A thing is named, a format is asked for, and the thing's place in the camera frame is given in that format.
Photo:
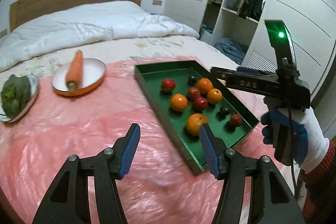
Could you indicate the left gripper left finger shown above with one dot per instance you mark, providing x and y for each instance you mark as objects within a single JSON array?
[{"x": 66, "y": 200}]

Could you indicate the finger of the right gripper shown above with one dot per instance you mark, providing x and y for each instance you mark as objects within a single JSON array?
[
  {"x": 228, "y": 74},
  {"x": 252, "y": 71}
]

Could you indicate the yellow orange with stem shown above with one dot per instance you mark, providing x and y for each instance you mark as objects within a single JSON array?
[{"x": 214, "y": 96}]

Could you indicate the dark plum front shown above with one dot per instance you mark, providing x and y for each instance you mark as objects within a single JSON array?
[{"x": 192, "y": 80}]

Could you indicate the dark plum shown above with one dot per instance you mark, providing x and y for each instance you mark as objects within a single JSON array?
[
  {"x": 192, "y": 80},
  {"x": 224, "y": 111}
]

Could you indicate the small red fruit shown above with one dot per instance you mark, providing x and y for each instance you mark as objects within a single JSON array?
[
  {"x": 200, "y": 103},
  {"x": 193, "y": 93}
]

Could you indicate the dark plum back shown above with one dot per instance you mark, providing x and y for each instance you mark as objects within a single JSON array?
[{"x": 224, "y": 111}]

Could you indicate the large tangerine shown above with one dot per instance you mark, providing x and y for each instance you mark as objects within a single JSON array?
[{"x": 194, "y": 123}]

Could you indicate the right gloved hand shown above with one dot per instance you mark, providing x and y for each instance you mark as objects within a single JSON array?
[{"x": 312, "y": 151}]

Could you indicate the blue folded towel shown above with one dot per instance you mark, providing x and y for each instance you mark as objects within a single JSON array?
[{"x": 231, "y": 49}]

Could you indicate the green tray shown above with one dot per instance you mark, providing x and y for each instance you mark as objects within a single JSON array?
[{"x": 149, "y": 77}]

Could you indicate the white wardrobe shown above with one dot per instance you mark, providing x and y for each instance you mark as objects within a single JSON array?
[{"x": 311, "y": 24}]

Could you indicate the pink plastic sheet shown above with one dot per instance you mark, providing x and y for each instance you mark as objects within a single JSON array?
[{"x": 159, "y": 187}]

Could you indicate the green leafy cabbage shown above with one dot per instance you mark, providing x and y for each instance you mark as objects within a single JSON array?
[{"x": 15, "y": 95}]

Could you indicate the white patterned plate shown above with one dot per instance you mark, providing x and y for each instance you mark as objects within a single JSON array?
[{"x": 34, "y": 82}]

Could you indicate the orange rimmed plate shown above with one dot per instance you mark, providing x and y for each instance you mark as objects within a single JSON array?
[{"x": 94, "y": 71}]

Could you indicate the carrot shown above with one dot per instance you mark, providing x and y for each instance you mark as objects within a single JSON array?
[{"x": 74, "y": 75}]

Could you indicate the floral bed sheet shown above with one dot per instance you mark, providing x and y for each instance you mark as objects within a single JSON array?
[{"x": 125, "y": 49}]

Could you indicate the white duvet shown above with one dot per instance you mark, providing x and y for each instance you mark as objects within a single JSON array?
[{"x": 85, "y": 24}]

